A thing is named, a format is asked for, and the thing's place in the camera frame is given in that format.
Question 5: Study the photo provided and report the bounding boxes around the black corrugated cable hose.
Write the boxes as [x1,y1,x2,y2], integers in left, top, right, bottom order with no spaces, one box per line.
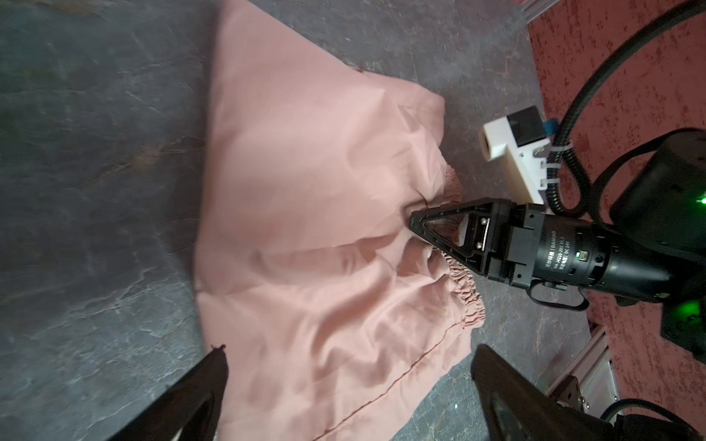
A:
[542,0,706,217]

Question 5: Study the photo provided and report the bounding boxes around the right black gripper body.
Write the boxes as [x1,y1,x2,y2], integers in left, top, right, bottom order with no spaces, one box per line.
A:
[468,198,670,302]

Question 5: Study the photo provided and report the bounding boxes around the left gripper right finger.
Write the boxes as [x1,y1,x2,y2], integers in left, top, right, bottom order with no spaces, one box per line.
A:
[471,345,612,440]

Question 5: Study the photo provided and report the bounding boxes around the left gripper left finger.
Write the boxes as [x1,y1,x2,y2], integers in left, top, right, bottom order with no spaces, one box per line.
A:
[111,345,229,441]

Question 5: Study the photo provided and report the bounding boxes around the right aluminium corner post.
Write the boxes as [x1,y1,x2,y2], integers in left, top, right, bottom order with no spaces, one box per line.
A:
[518,0,560,23]

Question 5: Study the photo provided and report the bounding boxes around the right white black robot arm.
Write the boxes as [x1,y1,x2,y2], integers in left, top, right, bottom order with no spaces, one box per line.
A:
[409,129,705,360]

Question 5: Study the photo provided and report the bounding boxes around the aluminium front rail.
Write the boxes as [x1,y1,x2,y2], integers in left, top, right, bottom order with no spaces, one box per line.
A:
[546,323,621,417]

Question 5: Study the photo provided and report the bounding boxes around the pink shorts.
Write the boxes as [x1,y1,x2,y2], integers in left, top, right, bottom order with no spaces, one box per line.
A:
[194,1,485,440]

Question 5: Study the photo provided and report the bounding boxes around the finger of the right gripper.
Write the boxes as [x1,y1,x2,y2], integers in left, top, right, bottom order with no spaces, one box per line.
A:
[410,220,489,276]
[409,198,498,232]

